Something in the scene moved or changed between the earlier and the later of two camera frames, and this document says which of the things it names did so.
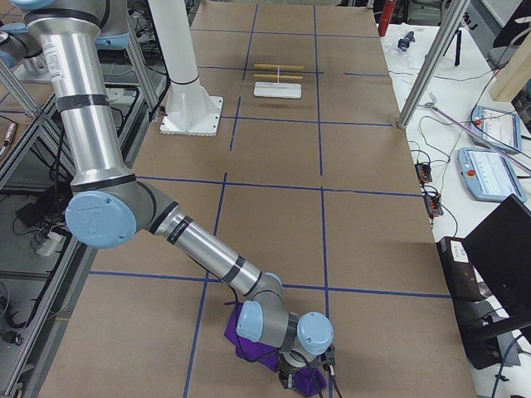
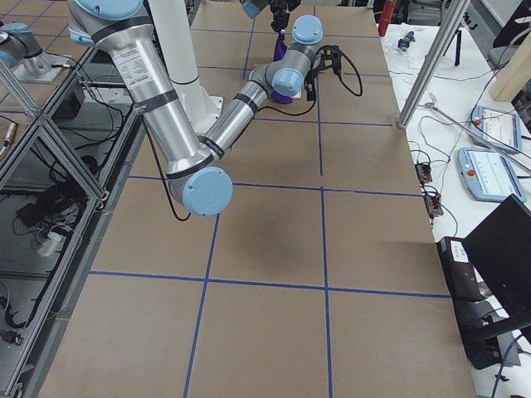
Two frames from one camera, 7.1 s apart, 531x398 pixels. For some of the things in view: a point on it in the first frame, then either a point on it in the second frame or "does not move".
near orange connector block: x=433 y=205 does not move
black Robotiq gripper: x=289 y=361 to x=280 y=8
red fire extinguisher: x=387 y=15 does not move
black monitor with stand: x=489 y=274 does not move
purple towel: x=308 y=381 to x=280 y=53
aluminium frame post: x=454 y=14 does not move
